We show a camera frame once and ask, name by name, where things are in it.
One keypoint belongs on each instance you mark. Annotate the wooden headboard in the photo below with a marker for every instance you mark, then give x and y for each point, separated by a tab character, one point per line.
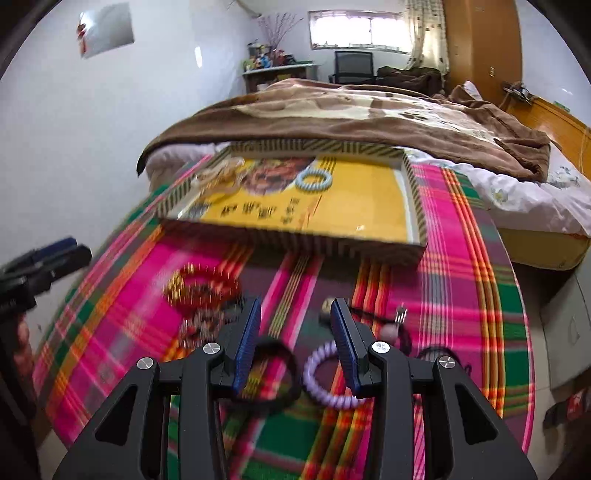
554	120

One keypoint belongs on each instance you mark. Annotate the window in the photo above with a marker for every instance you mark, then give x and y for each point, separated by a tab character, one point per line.
355	30

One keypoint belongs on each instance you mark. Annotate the wooden wardrobe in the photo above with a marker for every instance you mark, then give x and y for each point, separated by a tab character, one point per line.
480	46

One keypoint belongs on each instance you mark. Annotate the wooden desk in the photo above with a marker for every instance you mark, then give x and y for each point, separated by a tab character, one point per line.
281	74

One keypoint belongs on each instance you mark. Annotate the patterned curtain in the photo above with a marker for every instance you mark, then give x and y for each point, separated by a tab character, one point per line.
427	32

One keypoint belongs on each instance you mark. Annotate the white floral quilt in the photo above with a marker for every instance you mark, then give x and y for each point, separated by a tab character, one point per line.
517	189

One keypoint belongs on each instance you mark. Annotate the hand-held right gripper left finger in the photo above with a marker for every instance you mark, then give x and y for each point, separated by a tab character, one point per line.
247	350

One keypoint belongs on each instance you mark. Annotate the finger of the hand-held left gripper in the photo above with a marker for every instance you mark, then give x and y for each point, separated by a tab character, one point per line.
55	247
69	261

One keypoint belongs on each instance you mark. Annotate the white wall paper sheet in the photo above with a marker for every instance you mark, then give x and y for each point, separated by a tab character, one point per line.
106	30

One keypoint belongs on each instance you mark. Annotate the grey drawer cabinet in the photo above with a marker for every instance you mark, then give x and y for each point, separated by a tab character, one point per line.
572	323

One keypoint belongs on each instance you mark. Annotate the pink plaid tablecloth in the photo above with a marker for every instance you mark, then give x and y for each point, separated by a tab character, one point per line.
415	295

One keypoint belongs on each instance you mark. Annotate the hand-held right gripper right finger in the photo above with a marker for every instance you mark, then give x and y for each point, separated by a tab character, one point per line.
344	350

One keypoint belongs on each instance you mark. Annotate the white bed sheet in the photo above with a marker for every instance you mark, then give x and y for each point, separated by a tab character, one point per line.
175	154

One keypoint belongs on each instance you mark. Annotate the white pillow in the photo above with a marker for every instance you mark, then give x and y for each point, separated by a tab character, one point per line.
472	90

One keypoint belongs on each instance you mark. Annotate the red packet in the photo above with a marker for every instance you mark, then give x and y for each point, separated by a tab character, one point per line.
570	408

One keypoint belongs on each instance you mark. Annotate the clutter of desk items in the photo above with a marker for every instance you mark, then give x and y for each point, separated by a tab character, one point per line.
268	57

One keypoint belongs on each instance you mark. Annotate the power strip with plugs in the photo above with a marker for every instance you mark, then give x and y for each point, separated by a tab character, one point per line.
519	91

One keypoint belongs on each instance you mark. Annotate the brown plush blanket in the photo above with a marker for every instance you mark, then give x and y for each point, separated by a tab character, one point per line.
323	115

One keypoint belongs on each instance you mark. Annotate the black office chair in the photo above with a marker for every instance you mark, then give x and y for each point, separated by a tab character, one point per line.
353	67

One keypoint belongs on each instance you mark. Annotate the yellow mattress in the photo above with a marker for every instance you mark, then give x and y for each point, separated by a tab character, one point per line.
545	249

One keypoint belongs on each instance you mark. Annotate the striped cardboard box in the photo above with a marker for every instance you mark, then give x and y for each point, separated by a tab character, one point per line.
360	207

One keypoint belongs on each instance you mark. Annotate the dried branches in vase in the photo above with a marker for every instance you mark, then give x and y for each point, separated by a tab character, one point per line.
277	27

